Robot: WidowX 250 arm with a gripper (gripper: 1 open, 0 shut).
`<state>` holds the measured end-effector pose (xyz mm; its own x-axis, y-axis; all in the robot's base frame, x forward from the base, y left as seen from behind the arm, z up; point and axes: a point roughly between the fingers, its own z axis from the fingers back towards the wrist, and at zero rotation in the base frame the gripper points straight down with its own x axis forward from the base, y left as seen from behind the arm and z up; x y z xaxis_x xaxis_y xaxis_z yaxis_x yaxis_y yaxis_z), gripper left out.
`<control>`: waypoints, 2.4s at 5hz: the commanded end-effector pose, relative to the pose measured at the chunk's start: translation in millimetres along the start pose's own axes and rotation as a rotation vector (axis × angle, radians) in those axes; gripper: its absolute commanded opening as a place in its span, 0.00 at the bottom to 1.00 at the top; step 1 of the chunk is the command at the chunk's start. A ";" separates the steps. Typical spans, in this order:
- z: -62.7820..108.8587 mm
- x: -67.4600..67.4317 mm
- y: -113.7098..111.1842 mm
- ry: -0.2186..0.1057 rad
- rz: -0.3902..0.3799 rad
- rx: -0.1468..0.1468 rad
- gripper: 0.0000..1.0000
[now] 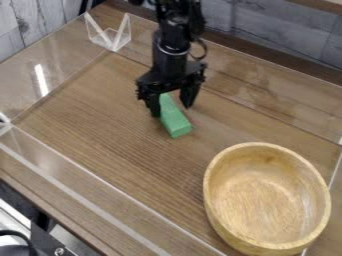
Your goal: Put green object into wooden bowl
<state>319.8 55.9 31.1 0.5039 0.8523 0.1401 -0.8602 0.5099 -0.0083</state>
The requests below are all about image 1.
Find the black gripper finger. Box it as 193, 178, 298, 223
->
146, 94, 161, 118
179, 80, 202, 108

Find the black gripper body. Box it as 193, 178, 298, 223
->
137, 47, 208, 100

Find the green rectangular block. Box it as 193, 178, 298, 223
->
159, 94, 193, 138

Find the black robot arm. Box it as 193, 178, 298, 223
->
137, 0, 208, 118

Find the wooden bowl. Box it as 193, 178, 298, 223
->
204, 142, 332, 256

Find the clear acrylic corner bracket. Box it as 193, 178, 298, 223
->
85, 13, 131, 52

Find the clear acrylic tray wall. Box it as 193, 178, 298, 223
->
0, 18, 342, 256

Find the black metal table bracket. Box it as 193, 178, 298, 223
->
30, 222, 78, 256

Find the black cable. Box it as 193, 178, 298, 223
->
0, 227, 42, 256

